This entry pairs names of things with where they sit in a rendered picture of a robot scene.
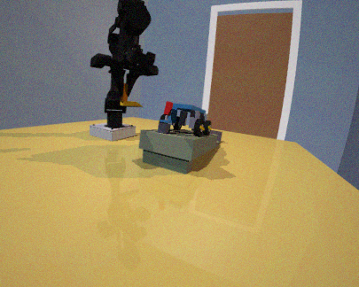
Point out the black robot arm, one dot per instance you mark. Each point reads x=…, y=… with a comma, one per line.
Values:
x=133, y=20

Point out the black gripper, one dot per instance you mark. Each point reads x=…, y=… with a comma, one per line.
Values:
x=100, y=60

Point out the red-headed pin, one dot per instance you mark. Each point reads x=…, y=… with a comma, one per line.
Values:
x=168, y=109

